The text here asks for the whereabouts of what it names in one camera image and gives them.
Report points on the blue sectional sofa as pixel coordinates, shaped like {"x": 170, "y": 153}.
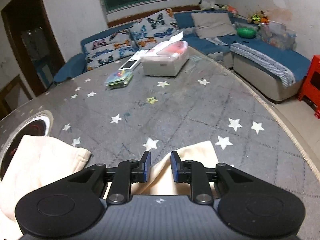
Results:
{"x": 276, "y": 73}

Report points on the yellow orange plush toys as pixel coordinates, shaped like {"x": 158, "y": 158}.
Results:
{"x": 258, "y": 18}

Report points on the green bowl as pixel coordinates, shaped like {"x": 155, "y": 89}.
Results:
{"x": 246, "y": 32}

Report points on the grey star-pattern table cover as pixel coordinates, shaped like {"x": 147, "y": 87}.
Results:
{"x": 204, "y": 102}

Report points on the dark wooden door frame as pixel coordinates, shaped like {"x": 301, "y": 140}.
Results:
{"x": 33, "y": 43}

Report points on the grey plain cushion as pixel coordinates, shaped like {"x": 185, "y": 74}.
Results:
{"x": 212, "y": 24}

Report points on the clear plastic storage bin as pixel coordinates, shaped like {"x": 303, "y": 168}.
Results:
{"x": 277, "y": 35}

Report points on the butterfly pillow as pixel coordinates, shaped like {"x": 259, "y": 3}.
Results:
{"x": 110, "y": 48}
{"x": 154, "y": 29}

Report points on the white remote control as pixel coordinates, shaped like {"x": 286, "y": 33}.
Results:
{"x": 133, "y": 61}

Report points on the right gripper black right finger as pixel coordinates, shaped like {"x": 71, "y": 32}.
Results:
{"x": 196, "y": 175}

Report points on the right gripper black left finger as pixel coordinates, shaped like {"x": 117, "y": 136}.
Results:
{"x": 124, "y": 175}

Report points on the black and white plush toy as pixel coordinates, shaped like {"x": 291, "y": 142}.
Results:
{"x": 208, "y": 5}

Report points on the dark wooden side table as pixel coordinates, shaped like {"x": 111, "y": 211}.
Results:
{"x": 13, "y": 95}

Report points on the tissue box with pink pack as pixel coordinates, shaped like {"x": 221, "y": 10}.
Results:
{"x": 166, "y": 58}

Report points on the left butterfly pillow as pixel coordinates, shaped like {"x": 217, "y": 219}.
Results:
{"x": 110, "y": 48}

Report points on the right butterfly pillow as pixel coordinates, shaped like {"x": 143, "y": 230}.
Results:
{"x": 154, "y": 29}

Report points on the red plastic stool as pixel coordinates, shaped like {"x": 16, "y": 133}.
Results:
{"x": 310, "y": 86}

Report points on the clear box of colourful items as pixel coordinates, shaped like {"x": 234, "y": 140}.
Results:
{"x": 119, "y": 79}

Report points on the cream long-sleeve garment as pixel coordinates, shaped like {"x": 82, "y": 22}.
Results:
{"x": 49, "y": 160}

